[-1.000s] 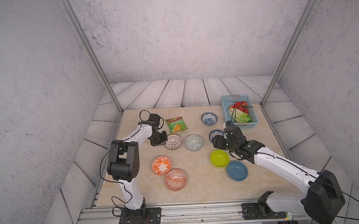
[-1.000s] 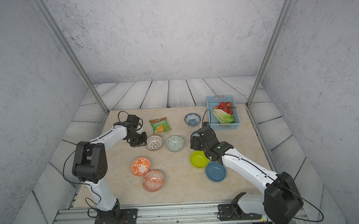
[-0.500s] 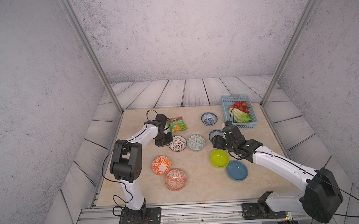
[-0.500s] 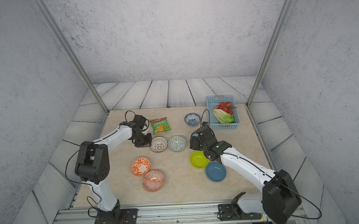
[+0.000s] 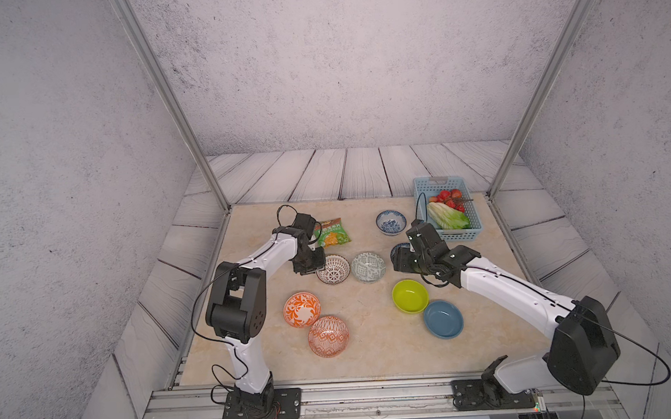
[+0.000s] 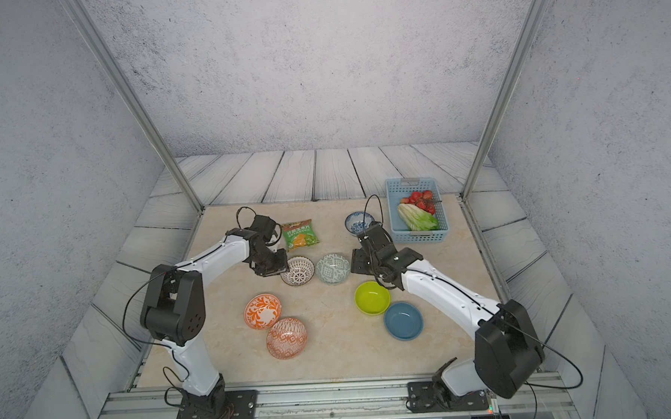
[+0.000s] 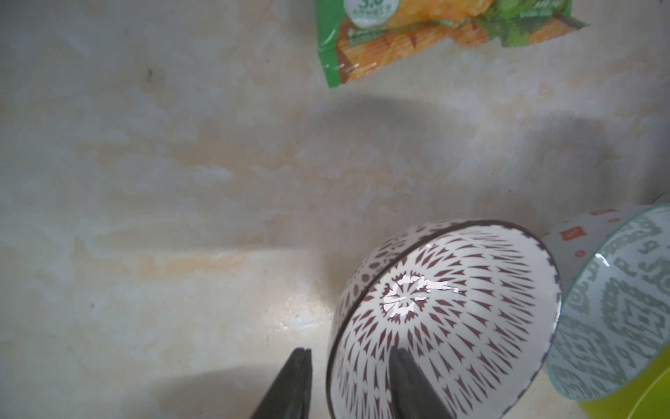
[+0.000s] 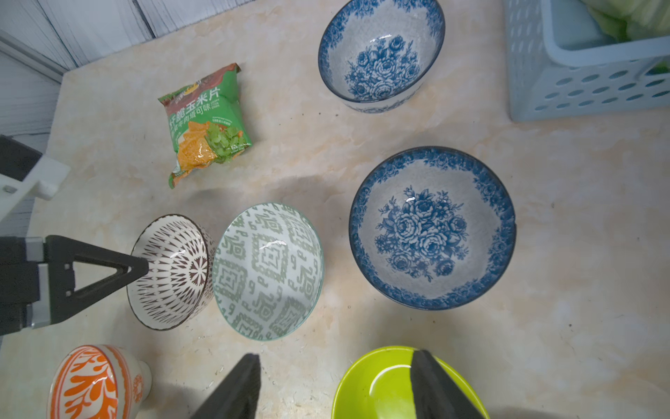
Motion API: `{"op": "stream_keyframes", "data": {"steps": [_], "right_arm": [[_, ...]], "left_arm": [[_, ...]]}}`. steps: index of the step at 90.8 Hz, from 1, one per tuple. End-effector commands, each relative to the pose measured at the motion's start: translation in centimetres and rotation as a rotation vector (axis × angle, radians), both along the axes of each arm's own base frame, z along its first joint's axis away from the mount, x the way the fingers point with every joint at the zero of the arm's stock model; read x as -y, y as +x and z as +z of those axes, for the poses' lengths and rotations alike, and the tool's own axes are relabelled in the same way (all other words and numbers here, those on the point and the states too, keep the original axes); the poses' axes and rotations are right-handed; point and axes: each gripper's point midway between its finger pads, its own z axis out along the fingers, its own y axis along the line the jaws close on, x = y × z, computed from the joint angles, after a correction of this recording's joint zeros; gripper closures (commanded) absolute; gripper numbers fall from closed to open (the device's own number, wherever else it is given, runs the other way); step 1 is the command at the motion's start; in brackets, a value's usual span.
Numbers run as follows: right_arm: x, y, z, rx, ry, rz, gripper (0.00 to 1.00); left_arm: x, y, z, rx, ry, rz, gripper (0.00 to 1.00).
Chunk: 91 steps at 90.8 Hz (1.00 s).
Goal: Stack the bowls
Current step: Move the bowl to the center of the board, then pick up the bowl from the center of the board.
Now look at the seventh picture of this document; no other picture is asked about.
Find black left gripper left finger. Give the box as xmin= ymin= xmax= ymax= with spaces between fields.
xmin=251 ymin=347 xmax=312 ymax=419

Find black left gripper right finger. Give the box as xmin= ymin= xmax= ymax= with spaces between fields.
xmin=389 ymin=347 xmax=453 ymax=419

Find maroon patterned white bowl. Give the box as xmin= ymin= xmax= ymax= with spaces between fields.
xmin=326 ymin=219 xmax=562 ymax=418

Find green patterned white bowl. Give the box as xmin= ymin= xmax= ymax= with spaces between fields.
xmin=542 ymin=204 xmax=669 ymax=402

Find lime green plastic bowl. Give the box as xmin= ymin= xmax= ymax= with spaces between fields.
xmin=578 ymin=345 xmax=669 ymax=418

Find green corn chips bag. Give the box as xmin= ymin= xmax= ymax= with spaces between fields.
xmin=315 ymin=0 xmax=585 ymax=87

